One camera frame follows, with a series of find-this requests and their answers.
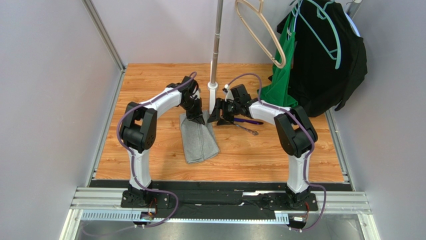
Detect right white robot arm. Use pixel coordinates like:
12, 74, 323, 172
207, 84, 318, 205

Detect purple knife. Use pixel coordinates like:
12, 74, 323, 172
233, 117, 264, 125

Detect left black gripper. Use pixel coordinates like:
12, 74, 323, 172
181, 97, 206, 126

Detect grey cloth napkin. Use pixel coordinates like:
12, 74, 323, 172
179, 113, 220, 164

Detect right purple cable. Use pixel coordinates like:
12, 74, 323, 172
223, 72, 328, 232

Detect black shirt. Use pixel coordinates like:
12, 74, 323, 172
288, 2, 368, 117

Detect green shirt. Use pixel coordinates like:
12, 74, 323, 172
260, 14, 299, 108

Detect teal clothes hanger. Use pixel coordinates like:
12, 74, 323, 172
290, 0, 343, 70

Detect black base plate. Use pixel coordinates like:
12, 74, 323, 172
89, 180, 322, 220

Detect purple cable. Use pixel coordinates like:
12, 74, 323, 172
116, 71, 180, 229
223, 72, 328, 232

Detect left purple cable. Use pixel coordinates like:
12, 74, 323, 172
116, 71, 180, 229

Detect beige clothes hanger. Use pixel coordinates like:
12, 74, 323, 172
234, 0, 287, 69

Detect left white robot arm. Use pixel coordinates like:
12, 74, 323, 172
116, 71, 206, 203

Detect metal stand pole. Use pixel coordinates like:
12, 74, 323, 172
208, 0, 224, 88

